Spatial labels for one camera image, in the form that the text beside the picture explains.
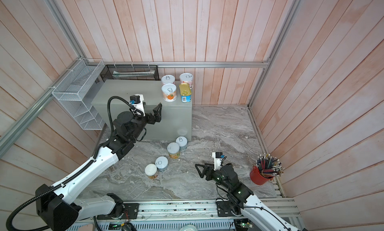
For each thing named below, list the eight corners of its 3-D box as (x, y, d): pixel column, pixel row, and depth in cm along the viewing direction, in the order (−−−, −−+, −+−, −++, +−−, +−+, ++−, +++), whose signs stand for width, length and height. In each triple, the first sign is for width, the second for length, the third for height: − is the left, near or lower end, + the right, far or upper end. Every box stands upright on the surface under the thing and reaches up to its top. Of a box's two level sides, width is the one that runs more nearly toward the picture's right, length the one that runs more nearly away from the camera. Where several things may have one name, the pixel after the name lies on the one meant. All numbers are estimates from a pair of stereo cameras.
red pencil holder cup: (250, 185, 83) (262, 174, 69) (245, 167, 90) (256, 153, 76) (269, 185, 84) (286, 174, 69) (263, 167, 90) (277, 153, 76)
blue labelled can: (156, 172, 88) (154, 168, 83) (157, 160, 93) (156, 156, 88) (167, 172, 88) (166, 168, 83) (168, 160, 93) (167, 156, 88)
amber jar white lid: (146, 179, 86) (143, 174, 80) (148, 168, 90) (145, 163, 84) (157, 179, 86) (155, 174, 80) (158, 168, 90) (156, 163, 84)
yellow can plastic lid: (168, 158, 94) (166, 153, 87) (169, 148, 98) (167, 142, 92) (179, 159, 94) (178, 153, 87) (180, 148, 98) (179, 142, 92)
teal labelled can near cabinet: (175, 150, 97) (175, 146, 92) (176, 140, 101) (176, 136, 97) (187, 150, 97) (187, 146, 92) (187, 140, 101) (187, 136, 97)
